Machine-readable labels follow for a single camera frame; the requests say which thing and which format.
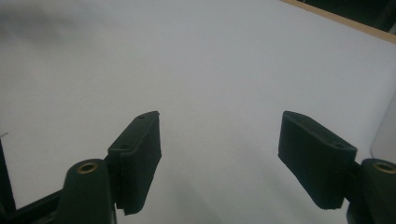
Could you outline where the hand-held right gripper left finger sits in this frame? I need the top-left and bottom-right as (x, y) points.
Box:
(106, 110), (163, 217)

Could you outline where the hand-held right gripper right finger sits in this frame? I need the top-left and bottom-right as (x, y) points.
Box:
(277, 110), (359, 211)

